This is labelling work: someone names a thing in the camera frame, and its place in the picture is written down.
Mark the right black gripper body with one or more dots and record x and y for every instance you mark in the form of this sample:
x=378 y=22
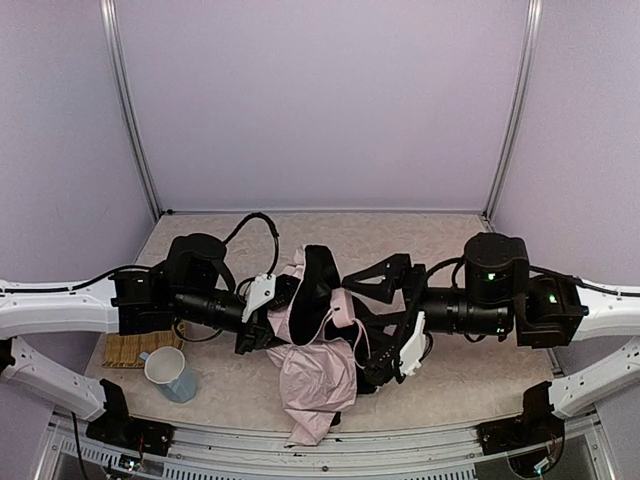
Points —
x=410 y=307

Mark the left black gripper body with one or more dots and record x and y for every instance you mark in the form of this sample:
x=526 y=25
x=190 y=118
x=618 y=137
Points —
x=267 y=318

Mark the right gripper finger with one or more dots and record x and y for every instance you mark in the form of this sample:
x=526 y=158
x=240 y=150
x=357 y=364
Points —
x=380 y=281
x=377 y=370

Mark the pink and black folding umbrella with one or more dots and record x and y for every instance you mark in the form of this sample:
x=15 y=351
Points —
x=325 y=345

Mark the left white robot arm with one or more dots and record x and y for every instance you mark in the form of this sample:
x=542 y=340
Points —
x=193 y=283

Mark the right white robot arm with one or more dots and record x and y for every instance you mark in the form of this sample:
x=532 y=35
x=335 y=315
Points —
x=492 y=290

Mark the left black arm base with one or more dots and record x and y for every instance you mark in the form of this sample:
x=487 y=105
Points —
x=117 y=427

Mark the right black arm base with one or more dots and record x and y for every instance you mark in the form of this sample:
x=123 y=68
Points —
x=536 y=424

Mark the light blue plastic pitcher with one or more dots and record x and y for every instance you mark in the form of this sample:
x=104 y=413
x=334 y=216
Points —
x=167 y=369

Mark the woven bamboo tray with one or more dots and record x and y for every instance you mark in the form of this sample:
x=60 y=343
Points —
x=123 y=352

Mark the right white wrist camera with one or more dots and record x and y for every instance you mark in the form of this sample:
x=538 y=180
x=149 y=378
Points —
x=412 y=351

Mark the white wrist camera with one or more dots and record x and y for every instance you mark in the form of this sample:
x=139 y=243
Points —
x=260 y=292
x=412 y=351

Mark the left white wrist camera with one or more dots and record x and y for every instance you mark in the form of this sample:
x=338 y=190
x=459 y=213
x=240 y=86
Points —
x=260 y=292

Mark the aluminium front rail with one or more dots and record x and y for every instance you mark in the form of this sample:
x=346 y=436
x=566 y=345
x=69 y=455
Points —
x=198 y=452

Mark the left aluminium frame post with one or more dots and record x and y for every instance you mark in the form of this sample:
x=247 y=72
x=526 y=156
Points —
x=110 y=23

